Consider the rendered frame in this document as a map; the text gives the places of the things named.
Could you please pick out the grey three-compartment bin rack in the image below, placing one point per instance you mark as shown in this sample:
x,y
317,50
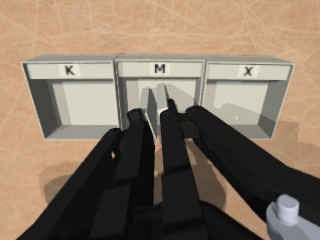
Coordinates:
x,y
73,94

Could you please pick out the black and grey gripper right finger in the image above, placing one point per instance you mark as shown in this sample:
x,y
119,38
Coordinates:
x,y
286,199

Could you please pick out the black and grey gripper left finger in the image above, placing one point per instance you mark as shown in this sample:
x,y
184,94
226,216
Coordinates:
x,y
71,213

